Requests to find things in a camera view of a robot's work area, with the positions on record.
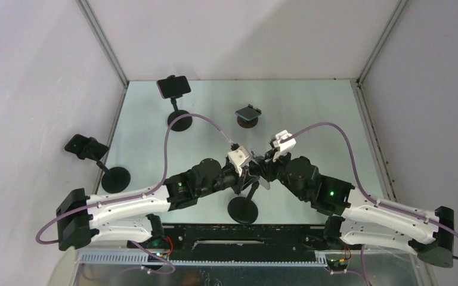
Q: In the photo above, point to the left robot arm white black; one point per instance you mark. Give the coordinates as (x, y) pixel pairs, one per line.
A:
(86, 219)

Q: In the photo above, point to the black smartphone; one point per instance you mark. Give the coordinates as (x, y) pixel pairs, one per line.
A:
(260, 161)

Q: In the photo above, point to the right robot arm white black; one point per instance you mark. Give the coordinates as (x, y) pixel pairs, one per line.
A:
(357, 219)

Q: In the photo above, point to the black phone pink case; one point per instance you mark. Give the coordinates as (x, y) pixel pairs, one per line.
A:
(173, 86)

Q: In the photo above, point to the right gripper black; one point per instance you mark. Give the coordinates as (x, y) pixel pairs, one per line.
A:
(269, 155)

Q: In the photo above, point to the grey cable duct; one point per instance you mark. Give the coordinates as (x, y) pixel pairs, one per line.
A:
(136, 258)

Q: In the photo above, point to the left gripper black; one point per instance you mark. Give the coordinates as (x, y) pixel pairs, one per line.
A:
(247, 179)

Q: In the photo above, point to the brown round phone stand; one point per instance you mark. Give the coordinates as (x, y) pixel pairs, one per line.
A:
(247, 124)

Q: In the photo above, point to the black rear phone stand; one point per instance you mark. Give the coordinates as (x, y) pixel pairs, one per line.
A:
(175, 119)

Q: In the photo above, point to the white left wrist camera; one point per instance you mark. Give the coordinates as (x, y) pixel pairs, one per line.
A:
(239, 158)

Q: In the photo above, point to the black round-base phone stand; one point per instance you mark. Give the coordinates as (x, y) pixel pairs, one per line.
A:
(242, 209)

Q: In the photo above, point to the small teal phone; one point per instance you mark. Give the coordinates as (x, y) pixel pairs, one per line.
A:
(248, 113)

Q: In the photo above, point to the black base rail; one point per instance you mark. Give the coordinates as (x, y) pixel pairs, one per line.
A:
(220, 243)

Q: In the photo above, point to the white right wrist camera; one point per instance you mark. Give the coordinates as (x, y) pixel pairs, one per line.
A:
(281, 144)

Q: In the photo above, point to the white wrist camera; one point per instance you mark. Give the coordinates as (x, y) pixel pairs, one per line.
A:
(239, 158)
(281, 144)

